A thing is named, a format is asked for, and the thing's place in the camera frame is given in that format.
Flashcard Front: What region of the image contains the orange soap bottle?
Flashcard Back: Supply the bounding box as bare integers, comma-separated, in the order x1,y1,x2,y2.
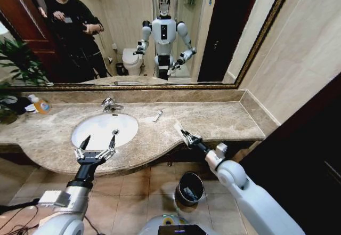
27,94,52,115

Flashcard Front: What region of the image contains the small white packet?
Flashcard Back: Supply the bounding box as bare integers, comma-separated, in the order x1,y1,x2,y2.
152,109,164,123

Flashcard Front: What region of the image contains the black round trash bin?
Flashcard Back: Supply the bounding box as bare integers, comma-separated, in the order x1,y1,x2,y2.
174,172,205,207

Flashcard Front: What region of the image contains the thick black cable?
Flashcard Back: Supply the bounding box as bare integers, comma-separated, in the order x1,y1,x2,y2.
0,198,40,216

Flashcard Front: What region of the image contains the green leafy plant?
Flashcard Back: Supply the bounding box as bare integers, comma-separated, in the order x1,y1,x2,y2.
0,37,54,125

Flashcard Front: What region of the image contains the thin black cable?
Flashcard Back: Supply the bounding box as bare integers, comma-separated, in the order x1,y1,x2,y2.
0,205,54,235

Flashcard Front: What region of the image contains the chrome sink faucet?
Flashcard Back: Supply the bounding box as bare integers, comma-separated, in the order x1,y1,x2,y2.
100,98,125,113

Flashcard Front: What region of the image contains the white paper wrapper trash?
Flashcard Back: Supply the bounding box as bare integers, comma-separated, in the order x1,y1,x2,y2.
173,122,190,144

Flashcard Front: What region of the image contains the black pouch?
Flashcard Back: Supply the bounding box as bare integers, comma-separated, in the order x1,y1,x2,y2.
10,96,33,116

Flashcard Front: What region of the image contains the gold framed wall mirror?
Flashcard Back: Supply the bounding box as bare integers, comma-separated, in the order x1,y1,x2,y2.
0,0,298,91

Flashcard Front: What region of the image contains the dark wooden door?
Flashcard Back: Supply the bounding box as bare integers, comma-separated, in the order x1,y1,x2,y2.
238,84,341,235

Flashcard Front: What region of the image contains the trash inside bin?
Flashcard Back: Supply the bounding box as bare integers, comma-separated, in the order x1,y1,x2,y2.
182,185,200,201

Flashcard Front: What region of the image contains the white robot front shell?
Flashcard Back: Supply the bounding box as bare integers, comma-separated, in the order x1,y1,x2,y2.
137,213,214,235

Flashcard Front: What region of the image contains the white oval sink basin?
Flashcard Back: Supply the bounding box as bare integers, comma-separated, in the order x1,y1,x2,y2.
70,112,140,151

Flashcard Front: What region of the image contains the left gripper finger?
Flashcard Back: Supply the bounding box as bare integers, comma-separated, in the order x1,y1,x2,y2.
99,134,117,159
73,135,92,161

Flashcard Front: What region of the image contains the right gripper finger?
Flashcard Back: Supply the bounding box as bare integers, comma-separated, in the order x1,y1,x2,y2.
181,129,202,142
180,130,197,149

